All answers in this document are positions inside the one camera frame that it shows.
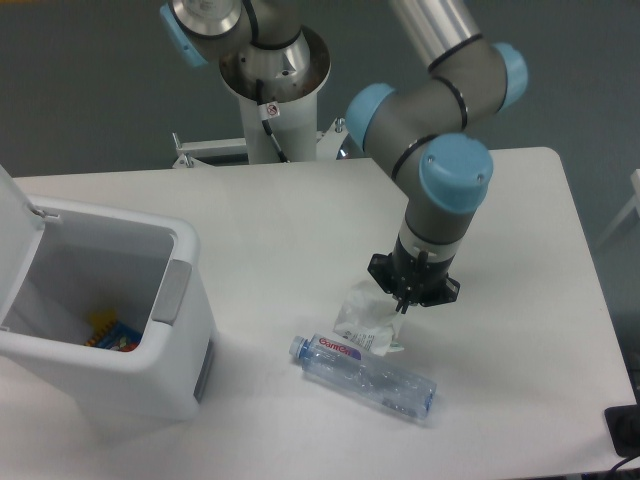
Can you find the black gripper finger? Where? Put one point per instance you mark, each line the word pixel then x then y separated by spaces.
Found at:
pixel 382 268
pixel 443 291

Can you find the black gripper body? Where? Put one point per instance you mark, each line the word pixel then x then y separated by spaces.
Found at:
pixel 415 274

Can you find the white plastic wrapper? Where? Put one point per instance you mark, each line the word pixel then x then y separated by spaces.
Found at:
pixel 368 318

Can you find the clear plastic water bottle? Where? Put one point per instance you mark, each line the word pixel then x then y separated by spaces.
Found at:
pixel 364 375

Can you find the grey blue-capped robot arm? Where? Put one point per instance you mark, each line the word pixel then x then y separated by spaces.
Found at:
pixel 418 139

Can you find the white open trash can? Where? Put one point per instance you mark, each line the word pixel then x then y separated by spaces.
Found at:
pixel 62 260

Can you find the white furniture leg right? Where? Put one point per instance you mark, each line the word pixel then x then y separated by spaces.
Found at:
pixel 629 208

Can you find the black device at table edge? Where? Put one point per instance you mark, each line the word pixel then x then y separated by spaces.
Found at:
pixel 623 426

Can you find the colourful snack packet in bin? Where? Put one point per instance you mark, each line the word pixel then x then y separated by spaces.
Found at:
pixel 109 333

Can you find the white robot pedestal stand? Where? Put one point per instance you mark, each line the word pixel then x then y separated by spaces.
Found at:
pixel 277 92

